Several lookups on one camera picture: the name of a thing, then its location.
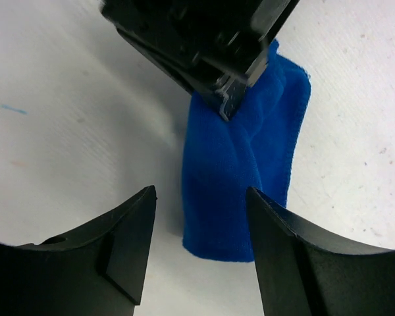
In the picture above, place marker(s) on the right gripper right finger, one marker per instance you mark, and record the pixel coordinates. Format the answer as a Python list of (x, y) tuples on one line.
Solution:
[(303, 269)]

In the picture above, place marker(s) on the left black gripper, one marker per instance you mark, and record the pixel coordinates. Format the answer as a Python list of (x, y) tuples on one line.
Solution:
[(213, 48)]

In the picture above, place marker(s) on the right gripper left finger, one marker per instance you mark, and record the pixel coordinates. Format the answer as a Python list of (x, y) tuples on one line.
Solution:
[(97, 268)]

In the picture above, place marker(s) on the blue towel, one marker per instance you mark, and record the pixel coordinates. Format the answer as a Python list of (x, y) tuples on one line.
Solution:
[(221, 160)]

